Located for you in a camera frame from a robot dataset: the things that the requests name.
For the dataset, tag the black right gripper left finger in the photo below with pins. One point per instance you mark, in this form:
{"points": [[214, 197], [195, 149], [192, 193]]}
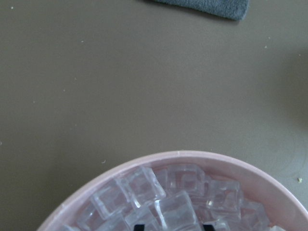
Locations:
{"points": [[139, 227]]}

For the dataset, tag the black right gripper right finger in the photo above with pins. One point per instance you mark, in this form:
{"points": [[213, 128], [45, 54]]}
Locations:
{"points": [[208, 227]]}

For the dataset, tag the pile of clear ice cubes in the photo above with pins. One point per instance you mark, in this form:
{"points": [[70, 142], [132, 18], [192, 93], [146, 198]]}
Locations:
{"points": [[178, 197]]}

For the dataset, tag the pink bowl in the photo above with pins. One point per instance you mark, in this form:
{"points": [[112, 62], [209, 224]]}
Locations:
{"points": [[282, 207]]}

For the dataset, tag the folded grey cloth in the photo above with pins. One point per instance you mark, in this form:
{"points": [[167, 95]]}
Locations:
{"points": [[231, 9]]}

